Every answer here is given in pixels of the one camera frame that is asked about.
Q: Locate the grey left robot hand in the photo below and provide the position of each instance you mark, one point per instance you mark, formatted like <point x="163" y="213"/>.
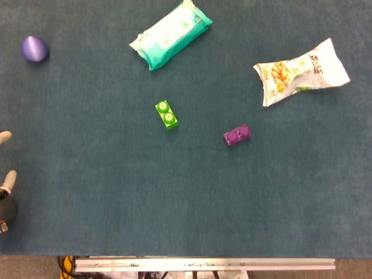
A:
<point x="10" y="180"/>

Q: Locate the green toy brick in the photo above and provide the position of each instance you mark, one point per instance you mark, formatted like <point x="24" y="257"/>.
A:
<point x="166" y="115"/>

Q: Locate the teal wet wipes pack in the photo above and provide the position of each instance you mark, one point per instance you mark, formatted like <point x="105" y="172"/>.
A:
<point x="171" y="35"/>

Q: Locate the purple toy brick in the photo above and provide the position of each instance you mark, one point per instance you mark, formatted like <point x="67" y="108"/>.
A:
<point x="236" y="135"/>

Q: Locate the teal table cloth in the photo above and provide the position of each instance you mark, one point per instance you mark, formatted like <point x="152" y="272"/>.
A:
<point x="116" y="174"/>

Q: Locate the purple egg-shaped ball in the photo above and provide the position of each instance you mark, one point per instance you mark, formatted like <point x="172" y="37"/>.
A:
<point x="34" y="48"/>

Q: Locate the white peanut snack bag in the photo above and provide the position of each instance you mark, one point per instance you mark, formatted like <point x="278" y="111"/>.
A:
<point x="299" y="75"/>

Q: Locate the aluminium profile rail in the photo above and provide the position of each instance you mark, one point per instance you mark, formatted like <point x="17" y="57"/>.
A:
<point x="203" y="264"/>

